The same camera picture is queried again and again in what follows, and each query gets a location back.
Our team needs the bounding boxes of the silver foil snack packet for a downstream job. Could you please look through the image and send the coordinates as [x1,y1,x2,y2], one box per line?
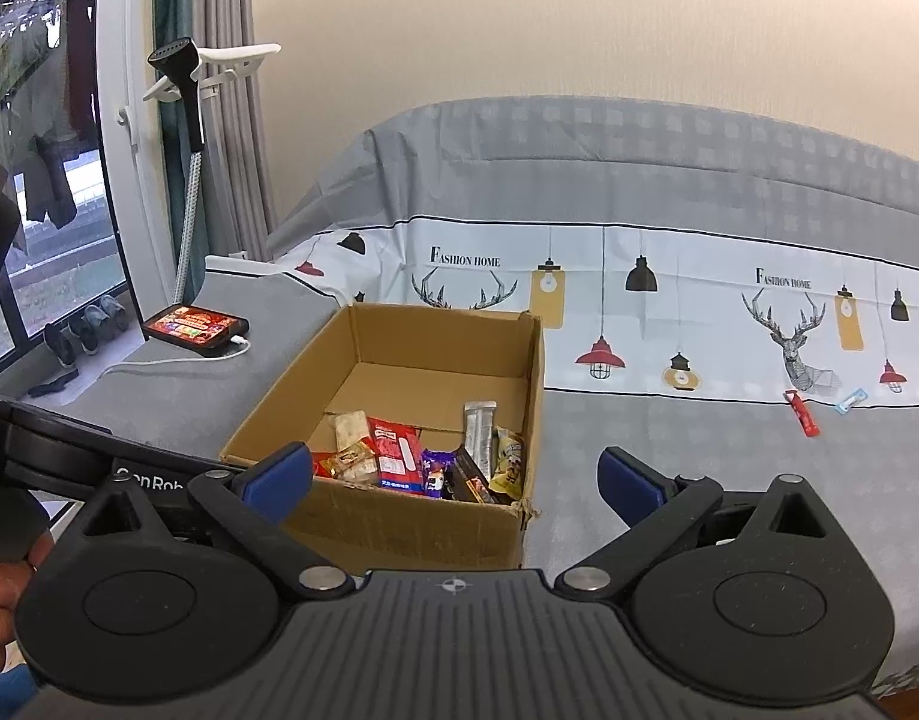
[462,401,497,479]

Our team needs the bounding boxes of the gold candy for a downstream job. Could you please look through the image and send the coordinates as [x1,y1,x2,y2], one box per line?
[332,439,378,484]

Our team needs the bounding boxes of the brown cardboard box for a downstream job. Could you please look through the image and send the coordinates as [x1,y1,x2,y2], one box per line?
[220,304,544,574]

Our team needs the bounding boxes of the left hand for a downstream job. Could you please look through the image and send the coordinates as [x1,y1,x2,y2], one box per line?
[0,532,55,672]

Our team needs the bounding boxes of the grey patterned sofa cover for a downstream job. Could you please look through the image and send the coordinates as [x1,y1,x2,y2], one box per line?
[71,98,919,692]

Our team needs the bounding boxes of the dark brown chocolate bar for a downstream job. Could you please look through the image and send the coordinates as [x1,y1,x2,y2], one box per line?
[448,447,495,504]

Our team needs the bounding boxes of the black smartphone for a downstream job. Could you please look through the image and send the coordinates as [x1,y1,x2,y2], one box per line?
[142,304,250,358]

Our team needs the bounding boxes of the clear rice cracker packet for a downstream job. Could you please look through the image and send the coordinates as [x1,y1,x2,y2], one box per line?
[331,411,378,484]

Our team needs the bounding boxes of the small red square packet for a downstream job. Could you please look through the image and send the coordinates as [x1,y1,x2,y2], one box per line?
[311,452,336,478]

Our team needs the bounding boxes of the yellow snack bar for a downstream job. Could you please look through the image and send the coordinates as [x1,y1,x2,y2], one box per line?
[489,427,524,500]

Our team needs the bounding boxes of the red white snack packet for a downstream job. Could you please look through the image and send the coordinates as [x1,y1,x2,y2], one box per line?
[367,418,425,494]

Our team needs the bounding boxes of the grey curtain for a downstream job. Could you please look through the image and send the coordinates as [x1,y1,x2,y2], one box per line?
[193,0,276,260]

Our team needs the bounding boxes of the long red snack stick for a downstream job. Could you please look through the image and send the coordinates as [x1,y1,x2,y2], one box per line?
[783,388,821,437]

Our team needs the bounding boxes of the purple chocolate bar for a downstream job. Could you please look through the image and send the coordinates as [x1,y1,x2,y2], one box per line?
[422,449,455,499]

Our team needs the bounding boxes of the small light blue packet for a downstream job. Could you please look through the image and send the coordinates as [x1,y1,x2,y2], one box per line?
[835,388,868,415]

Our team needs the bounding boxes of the shoes outside window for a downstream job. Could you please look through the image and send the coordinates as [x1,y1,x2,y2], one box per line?
[43,294,129,369]

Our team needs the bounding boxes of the white charging cable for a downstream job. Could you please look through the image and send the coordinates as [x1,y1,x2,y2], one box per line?
[98,335,253,380]

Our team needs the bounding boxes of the garment steamer head and hose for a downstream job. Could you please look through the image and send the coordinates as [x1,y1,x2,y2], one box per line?
[140,35,283,306]

